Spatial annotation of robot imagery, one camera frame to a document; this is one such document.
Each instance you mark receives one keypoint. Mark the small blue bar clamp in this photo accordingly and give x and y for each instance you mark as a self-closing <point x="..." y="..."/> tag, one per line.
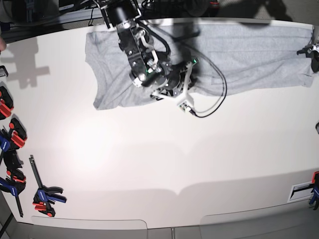
<point x="45" y="197"/>

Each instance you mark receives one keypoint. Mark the blue clamp at right edge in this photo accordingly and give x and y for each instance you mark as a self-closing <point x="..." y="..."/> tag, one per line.
<point x="314" y="186"/>

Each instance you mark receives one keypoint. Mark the blue red bar clamp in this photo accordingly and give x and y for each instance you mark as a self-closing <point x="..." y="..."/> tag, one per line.
<point x="13" y="139"/>

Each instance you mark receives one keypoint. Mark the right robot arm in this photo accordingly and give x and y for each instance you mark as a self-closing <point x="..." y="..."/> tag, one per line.
<point x="148" y="54"/>

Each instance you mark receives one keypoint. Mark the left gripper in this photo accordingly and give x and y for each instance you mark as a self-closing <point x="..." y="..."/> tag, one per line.
<point x="312" y="52"/>

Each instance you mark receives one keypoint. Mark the grey T-shirt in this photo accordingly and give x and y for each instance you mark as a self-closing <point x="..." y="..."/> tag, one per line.
<point x="248" y="56"/>

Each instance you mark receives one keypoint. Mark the blue black bar clamp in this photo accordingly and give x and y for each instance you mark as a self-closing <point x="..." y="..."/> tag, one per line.
<point x="15" y="182"/>

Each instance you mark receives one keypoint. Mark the black clamp piece left edge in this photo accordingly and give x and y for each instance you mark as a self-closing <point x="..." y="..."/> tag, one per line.
<point x="3" y="71"/>

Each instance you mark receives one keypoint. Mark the aluminium frame rail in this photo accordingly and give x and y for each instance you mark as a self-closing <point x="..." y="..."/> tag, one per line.
<point x="65" y="17"/>

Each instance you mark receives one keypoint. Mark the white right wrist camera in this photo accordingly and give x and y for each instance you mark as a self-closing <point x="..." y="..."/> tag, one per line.
<point x="185" y="99"/>

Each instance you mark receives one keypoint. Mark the dark object at right edge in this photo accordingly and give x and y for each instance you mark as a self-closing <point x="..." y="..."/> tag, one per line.
<point x="317" y="127"/>

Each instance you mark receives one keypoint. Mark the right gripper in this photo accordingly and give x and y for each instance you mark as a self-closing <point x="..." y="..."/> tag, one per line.
<point x="172" y="77"/>

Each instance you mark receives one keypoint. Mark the person hand at left edge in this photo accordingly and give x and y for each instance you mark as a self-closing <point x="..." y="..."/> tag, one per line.
<point x="2" y="44"/>

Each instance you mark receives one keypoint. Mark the red black clamp top left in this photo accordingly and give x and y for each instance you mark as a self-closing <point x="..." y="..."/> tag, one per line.
<point x="6" y="103"/>

